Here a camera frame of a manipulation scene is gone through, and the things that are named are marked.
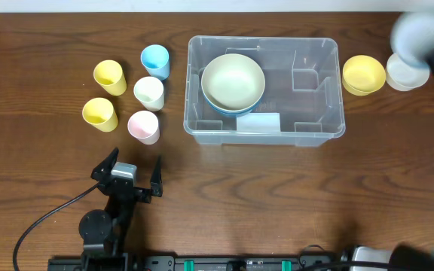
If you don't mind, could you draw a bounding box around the beige large bowl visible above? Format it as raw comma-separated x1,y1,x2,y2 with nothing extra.
200,53,266,99

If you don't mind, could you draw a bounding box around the yellow plastic cup lower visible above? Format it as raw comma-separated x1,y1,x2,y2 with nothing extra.
82,97,118,132

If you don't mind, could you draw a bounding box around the grey small bowl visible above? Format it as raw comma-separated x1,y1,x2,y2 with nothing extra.
390,8,434,67

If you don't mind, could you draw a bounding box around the yellow small bowl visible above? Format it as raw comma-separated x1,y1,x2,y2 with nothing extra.
341,55,386,96

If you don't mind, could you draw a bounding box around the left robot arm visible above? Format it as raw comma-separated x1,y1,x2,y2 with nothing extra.
78,148,163,271

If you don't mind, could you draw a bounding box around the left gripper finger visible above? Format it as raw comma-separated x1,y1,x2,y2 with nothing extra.
150,156,163,197
90,148,119,182

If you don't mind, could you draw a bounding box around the blue plastic cup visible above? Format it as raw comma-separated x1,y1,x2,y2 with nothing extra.
140,44,170,81

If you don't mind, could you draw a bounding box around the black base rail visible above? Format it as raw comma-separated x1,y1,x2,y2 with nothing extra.
47,253,334,271

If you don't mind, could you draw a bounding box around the yellow plastic cup upper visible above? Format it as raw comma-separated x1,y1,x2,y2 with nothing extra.
93,59,127,96

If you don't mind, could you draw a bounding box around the white small bowl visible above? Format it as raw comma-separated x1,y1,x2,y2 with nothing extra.
386,53,430,92

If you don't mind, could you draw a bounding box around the clear plastic storage container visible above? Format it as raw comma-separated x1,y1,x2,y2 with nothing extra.
183,35,346,147

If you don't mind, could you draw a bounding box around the pale green plastic cup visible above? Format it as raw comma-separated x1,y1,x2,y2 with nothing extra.
133,76,164,111

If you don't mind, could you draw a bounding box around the pink plastic cup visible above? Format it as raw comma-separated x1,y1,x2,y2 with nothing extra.
127,111,160,145

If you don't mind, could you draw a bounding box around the yellow plastic cup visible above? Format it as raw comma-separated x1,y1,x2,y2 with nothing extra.
82,97,118,132
93,59,127,96

